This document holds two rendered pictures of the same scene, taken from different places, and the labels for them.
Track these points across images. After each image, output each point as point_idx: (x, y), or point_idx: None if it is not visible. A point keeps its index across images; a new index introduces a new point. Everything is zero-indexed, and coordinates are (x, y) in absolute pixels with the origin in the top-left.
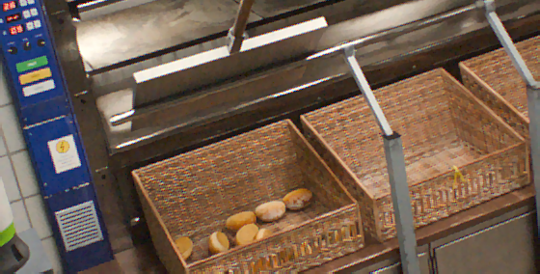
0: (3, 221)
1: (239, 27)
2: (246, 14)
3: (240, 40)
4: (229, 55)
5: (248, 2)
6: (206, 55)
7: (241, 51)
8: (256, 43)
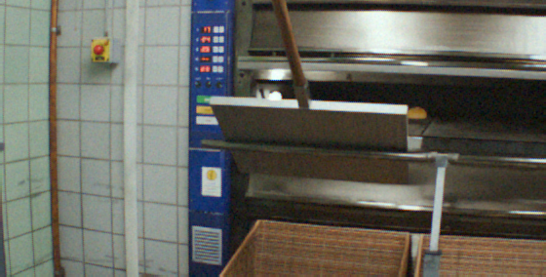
0: None
1: (291, 69)
2: (289, 52)
3: (300, 90)
4: (298, 108)
5: (281, 32)
6: (278, 101)
7: (310, 109)
8: (329, 107)
